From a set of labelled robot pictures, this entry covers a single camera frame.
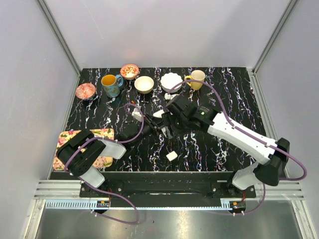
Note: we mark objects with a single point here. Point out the white battery cover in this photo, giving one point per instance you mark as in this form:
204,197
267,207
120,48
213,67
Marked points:
172,156

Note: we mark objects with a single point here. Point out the left aluminium frame post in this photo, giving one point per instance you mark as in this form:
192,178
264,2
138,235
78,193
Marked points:
58,34

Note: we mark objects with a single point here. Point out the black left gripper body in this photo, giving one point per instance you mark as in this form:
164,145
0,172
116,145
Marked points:
149,125

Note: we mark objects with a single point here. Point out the cream round bowl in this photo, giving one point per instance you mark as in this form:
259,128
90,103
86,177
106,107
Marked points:
144,84

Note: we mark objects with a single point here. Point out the orange floral bowl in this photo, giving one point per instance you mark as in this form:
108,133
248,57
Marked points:
129,71

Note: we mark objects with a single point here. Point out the floral rectangular tray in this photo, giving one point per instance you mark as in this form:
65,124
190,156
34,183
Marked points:
100,163

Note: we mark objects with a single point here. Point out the red patterned small dish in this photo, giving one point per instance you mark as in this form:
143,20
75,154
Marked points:
86,91

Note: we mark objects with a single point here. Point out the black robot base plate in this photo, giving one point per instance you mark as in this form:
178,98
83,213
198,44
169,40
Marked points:
179,181

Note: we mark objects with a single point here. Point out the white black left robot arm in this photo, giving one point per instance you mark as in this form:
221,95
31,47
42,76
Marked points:
79,153

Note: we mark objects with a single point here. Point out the aluminium table edge rail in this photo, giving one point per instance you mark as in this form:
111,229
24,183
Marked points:
73,189

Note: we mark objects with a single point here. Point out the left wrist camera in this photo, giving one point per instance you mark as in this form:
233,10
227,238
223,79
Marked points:
137,114

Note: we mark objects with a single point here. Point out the blue patterned mug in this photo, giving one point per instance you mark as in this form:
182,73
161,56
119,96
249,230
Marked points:
111,85

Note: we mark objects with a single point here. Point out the white scalloped bowl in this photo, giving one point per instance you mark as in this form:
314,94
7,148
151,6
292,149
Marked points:
169,80

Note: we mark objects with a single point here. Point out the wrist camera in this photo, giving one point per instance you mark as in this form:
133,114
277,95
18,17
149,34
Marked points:
169,97
137,114

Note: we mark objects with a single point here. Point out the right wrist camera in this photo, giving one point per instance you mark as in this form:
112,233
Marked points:
169,97

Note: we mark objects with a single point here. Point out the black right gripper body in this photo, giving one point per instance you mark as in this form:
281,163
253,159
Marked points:
178,125

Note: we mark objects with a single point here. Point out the aluminium corner frame post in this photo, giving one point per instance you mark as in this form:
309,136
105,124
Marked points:
280,25

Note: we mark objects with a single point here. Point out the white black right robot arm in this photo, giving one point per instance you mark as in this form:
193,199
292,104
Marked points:
269,154

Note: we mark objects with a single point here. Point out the yellow mug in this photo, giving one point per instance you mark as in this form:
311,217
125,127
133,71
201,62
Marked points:
196,75

